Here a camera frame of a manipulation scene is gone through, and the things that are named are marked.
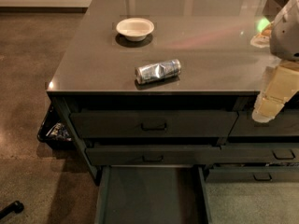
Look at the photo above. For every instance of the middle right drawer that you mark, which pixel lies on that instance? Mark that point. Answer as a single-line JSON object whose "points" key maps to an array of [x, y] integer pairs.
{"points": [[260, 152]]}

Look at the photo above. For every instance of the crushed silver redbull can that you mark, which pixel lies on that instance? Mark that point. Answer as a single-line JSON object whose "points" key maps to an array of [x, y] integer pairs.
{"points": [[157, 71]]}

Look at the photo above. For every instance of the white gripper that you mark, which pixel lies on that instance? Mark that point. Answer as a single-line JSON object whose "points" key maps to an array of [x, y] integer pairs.
{"points": [[286, 34]]}

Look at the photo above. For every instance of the dark cabinet with drawers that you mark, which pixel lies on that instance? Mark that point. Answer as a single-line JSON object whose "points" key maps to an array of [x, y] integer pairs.
{"points": [[220, 69]]}

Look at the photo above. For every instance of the top left drawer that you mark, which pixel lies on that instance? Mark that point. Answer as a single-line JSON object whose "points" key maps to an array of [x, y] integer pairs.
{"points": [[154, 123]]}

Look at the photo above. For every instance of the black object on floor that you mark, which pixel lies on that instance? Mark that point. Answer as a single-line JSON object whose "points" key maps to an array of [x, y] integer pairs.
{"points": [[15, 207]]}

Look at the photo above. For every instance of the black bin with trash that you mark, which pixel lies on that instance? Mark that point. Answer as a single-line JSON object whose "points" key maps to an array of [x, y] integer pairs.
{"points": [[53, 132]]}

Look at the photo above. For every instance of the middle left drawer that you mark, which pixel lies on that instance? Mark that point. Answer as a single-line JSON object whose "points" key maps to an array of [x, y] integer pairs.
{"points": [[156, 155]]}

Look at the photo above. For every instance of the open bottom left drawer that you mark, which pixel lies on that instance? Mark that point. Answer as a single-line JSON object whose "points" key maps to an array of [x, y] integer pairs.
{"points": [[152, 195]]}

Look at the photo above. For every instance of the top right drawer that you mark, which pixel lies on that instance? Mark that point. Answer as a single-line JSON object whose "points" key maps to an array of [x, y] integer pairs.
{"points": [[286, 123]]}

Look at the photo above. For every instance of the white bowl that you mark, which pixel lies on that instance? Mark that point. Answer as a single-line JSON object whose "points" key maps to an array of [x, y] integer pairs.
{"points": [[135, 29]]}

